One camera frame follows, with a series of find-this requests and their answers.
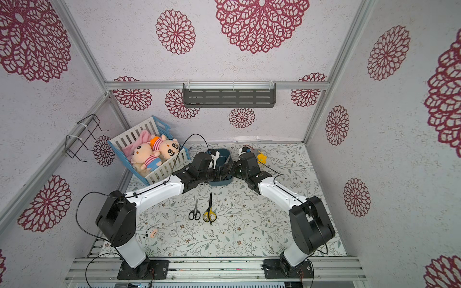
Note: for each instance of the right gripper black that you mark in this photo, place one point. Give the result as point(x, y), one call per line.
point(239, 164)

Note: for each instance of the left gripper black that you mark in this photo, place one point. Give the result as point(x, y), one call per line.
point(219, 171)

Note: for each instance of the teal plastic storage box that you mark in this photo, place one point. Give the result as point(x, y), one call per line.
point(220, 160)

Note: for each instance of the small black scissors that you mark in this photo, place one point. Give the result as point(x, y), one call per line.
point(194, 214)

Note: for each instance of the yellow black scissors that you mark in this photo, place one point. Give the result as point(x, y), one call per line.
point(209, 215)

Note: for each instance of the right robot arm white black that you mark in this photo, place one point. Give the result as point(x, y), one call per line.
point(310, 223)

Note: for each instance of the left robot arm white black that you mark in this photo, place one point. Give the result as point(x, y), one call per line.
point(118, 215)

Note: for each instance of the grey yellow small toy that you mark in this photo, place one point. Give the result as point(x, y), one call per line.
point(262, 158)

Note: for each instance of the plush doll orange hat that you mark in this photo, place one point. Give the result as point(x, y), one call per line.
point(164, 147)

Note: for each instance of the plush doll striped shirt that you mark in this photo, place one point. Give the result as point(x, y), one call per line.
point(144, 159)

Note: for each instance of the blue white slatted basket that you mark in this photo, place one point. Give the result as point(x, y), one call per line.
point(157, 128)

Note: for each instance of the pink plush toy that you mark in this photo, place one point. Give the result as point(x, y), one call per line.
point(144, 138)

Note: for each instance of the small cow figure toy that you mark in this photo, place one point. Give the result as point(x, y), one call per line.
point(152, 234)

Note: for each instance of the grey wall shelf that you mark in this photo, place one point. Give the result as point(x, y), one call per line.
point(229, 98)

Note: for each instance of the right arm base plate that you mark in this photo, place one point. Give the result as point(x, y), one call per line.
point(278, 269)

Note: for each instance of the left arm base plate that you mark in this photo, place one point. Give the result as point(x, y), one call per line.
point(147, 270)

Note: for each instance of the black wire wall rack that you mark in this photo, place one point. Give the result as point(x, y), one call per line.
point(74, 143)

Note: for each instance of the aluminium front rail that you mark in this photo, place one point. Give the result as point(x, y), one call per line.
point(95, 271)

